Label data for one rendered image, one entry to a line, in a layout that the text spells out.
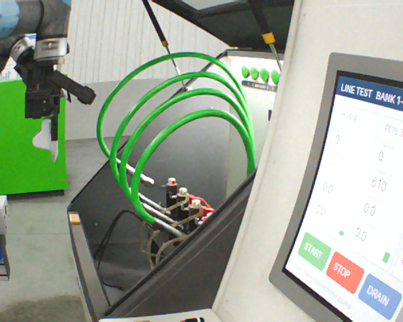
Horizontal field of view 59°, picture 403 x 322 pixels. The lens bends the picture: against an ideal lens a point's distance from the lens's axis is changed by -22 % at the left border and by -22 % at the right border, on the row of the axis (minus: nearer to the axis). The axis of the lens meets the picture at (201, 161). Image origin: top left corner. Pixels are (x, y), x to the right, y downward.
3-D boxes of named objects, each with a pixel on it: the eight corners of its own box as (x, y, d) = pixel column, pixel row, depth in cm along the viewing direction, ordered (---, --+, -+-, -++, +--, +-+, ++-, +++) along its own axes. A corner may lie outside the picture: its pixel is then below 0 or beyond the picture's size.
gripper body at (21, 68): (37, 97, 104) (17, 70, 103) (58, 75, 105) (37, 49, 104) (32, 94, 97) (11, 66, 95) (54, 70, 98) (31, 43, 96)
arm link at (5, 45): (4, 33, 103) (15, 13, 99) (20, 54, 105) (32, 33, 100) (-12, 39, 97) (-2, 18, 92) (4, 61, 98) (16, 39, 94)
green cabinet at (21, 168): (57, 175, 500) (57, 72, 469) (68, 196, 426) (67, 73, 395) (-4, 181, 457) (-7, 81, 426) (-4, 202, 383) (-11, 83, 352)
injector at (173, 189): (158, 260, 109) (155, 183, 104) (176, 258, 111) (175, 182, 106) (160, 264, 106) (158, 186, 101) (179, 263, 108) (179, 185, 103)
